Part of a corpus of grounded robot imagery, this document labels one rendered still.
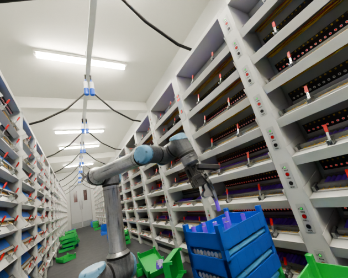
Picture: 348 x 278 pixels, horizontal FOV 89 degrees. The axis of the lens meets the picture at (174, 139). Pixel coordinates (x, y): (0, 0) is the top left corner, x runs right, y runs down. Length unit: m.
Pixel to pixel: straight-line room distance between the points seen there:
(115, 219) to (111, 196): 0.15
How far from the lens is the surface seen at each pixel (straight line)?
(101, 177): 1.19
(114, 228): 1.37
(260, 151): 1.30
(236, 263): 0.75
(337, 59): 1.19
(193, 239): 0.80
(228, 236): 0.72
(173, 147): 0.91
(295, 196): 1.05
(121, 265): 1.39
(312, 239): 1.09
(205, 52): 1.66
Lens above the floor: 0.70
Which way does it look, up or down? 16 degrees up
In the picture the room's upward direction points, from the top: 13 degrees counter-clockwise
